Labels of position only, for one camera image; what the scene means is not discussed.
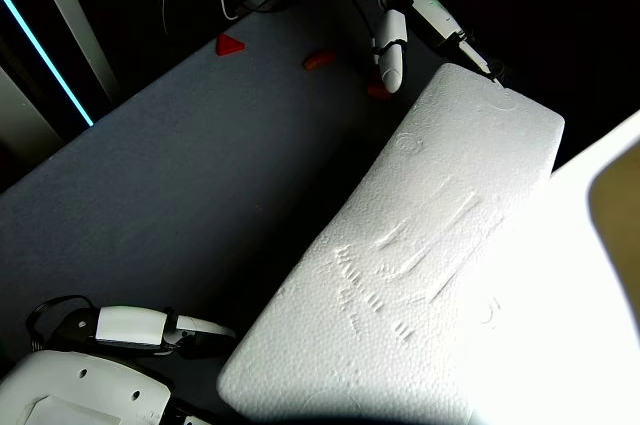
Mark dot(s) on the toy cheese wedge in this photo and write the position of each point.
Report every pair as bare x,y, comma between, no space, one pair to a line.
375,91

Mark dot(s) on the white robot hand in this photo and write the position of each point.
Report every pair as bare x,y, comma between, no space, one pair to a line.
75,385
392,32

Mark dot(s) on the cyan light strip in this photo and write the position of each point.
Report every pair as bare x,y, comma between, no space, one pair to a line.
47,55

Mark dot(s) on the orange toy food piece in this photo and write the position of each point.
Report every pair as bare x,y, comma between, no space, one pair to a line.
317,60

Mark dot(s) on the white foam lid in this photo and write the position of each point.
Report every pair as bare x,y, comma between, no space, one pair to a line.
400,245

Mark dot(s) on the grey table cloth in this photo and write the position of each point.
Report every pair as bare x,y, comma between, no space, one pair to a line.
175,170

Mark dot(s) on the white upright post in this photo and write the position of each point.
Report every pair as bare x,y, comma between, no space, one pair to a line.
75,15

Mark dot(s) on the red triangular toy block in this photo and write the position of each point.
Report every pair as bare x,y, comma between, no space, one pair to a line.
229,44

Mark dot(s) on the white robot body shell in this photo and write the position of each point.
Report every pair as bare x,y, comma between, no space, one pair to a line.
575,270

